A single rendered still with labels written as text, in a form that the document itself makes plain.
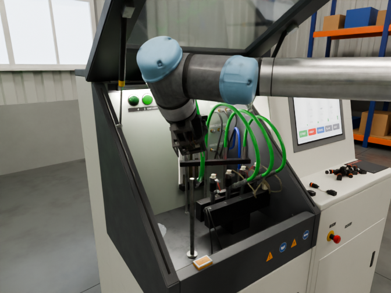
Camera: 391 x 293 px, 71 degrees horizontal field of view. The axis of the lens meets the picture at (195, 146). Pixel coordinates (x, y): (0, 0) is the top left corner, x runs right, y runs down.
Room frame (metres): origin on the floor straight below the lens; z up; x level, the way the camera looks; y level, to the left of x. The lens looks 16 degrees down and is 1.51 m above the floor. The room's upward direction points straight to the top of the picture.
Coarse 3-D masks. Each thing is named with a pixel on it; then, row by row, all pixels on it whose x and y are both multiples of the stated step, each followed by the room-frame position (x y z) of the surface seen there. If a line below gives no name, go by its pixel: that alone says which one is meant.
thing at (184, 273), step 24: (312, 216) 0.94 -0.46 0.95; (264, 240) 0.79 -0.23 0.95; (288, 240) 0.86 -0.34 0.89; (192, 264) 0.67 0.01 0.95; (216, 264) 0.68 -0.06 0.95; (240, 264) 0.73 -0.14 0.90; (264, 264) 0.80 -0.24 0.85; (192, 288) 0.63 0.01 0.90; (216, 288) 0.68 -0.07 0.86; (240, 288) 0.73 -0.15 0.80
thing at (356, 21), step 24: (336, 0) 6.62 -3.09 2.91; (312, 24) 6.11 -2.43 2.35; (336, 24) 5.93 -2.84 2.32; (360, 24) 5.54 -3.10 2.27; (384, 24) 5.10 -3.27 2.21; (312, 48) 6.11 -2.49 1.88; (384, 48) 5.05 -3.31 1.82; (360, 120) 5.81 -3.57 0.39; (384, 120) 5.03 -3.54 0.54; (384, 144) 4.84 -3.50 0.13
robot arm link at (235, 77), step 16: (192, 64) 0.44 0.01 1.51; (208, 64) 0.44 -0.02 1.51; (224, 64) 0.43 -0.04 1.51; (240, 64) 0.42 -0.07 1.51; (256, 64) 0.43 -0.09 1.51; (192, 80) 0.44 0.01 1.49; (208, 80) 0.43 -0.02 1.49; (224, 80) 0.42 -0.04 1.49; (240, 80) 0.41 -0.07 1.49; (256, 80) 0.45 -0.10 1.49; (192, 96) 0.45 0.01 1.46; (208, 96) 0.44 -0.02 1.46; (224, 96) 0.43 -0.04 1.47; (240, 96) 0.42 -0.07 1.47
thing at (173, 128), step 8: (168, 120) 0.54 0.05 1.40; (184, 120) 0.56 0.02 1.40; (192, 120) 0.61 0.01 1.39; (200, 120) 0.60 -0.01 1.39; (176, 128) 0.53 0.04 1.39; (184, 128) 0.53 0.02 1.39; (192, 128) 0.55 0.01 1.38; (200, 128) 0.59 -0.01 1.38; (176, 136) 0.54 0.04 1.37; (184, 136) 0.54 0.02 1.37; (192, 136) 0.56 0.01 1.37; (200, 136) 0.58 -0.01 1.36; (176, 144) 0.57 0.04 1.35; (184, 144) 0.57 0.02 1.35; (192, 144) 0.57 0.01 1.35; (200, 144) 0.58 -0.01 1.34; (176, 152) 0.58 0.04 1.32; (184, 152) 0.59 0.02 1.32; (192, 152) 0.59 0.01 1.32
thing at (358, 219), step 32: (288, 128) 1.27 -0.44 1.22; (352, 128) 1.58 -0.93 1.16; (288, 160) 1.23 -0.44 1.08; (320, 160) 1.36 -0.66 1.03; (384, 192) 1.30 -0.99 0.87; (320, 224) 0.98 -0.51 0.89; (352, 224) 1.14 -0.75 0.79; (384, 224) 1.36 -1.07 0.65; (320, 256) 1.00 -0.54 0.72; (352, 256) 1.17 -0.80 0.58; (320, 288) 1.02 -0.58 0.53; (352, 288) 1.21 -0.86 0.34
